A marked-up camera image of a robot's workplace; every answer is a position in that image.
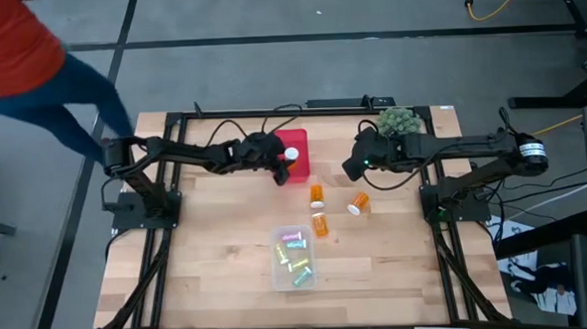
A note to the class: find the black aluminium table frame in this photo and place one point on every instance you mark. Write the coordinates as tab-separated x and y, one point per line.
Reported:
321	111

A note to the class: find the pink small vial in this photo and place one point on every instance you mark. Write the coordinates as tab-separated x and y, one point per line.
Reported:
291	236

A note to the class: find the teal small vial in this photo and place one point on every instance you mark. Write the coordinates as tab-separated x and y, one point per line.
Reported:
296	244

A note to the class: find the clear plastic bin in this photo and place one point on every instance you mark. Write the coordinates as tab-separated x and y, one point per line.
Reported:
293	281

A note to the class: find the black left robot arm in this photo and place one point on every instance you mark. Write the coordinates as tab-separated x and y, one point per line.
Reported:
184	153

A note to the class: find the green small vial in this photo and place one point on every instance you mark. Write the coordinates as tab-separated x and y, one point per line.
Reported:
302	276

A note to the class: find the black desk edge bar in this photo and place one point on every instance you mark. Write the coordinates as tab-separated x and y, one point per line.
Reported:
540	235

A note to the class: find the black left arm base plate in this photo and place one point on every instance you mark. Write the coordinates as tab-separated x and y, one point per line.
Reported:
127	219

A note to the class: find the person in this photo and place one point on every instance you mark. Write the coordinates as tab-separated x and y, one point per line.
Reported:
10	48

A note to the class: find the red plastic bin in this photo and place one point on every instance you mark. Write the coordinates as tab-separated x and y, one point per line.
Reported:
300	139

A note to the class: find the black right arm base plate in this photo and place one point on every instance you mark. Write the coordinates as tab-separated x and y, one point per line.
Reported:
462	212

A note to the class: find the black and white printed paper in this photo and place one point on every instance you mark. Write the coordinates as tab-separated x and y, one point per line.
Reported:
552	297

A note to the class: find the yellow small vial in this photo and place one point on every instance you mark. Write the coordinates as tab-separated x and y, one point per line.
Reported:
281	253
298	264

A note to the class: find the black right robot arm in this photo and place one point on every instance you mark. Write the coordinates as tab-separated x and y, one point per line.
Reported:
471	147

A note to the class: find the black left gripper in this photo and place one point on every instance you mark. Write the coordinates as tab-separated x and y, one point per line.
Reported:
258	151

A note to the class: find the black desk frame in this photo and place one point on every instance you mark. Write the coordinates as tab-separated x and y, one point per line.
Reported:
549	102

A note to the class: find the green potted succulent plant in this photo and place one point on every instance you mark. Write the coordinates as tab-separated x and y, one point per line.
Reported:
397	120

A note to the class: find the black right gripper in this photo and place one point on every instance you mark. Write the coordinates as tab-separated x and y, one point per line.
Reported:
375	151

